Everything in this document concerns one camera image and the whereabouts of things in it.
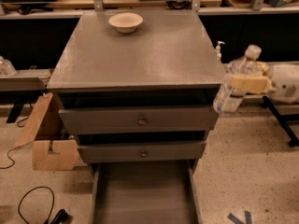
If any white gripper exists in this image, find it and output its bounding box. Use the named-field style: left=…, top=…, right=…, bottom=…
left=230, top=62, right=299, bottom=104

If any clear plastic bottle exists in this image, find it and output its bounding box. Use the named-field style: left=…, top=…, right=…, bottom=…
left=213, top=45, right=266, bottom=114

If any white pump dispenser bottle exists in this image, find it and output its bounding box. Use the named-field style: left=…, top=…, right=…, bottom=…
left=215, top=41, right=225, bottom=61

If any grey top drawer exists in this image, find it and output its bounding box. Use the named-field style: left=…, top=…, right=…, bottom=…
left=59, top=105, right=219, bottom=134

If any grey drawer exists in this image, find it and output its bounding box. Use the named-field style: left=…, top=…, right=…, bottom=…
left=89, top=161, right=203, bottom=224
left=78, top=141, right=206, bottom=163
left=59, top=105, right=219, bottom=134

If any grey middle drawer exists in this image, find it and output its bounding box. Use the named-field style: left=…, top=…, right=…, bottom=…
left=78, top=141, right=206, bottom=163

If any grey drawer cabinet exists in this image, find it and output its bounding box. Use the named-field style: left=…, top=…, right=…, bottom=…
left=46, top=9, right=227, bottom=173

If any grey bottom drawer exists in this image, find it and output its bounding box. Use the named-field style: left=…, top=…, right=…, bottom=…
left=89, top=161, right=203, bottom=224

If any black metal stand leg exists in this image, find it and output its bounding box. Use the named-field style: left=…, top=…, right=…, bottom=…
left=262, top=96, right=299, bottom=147

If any white bowl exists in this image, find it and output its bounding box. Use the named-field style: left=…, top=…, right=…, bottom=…
left=108, top=13, right=143, bottom=34

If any notched wooden block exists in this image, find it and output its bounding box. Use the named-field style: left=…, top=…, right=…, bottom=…
left=32, top=140, right=79, bottom=171

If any clear plastic container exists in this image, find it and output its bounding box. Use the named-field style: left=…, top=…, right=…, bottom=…
left=0, top=56, right=17, bottom=77

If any black floor cable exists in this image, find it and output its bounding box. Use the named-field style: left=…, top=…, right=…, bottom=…
left=17, top=186, right=69, bottom=224

